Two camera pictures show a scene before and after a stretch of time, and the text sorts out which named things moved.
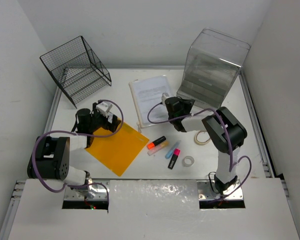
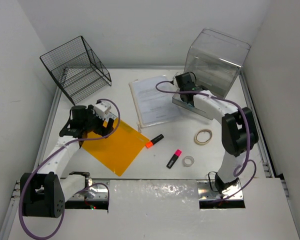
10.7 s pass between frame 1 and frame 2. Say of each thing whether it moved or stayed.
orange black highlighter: moved
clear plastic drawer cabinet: stayed
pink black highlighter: stayed
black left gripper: stayed
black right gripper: moved
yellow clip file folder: stayed
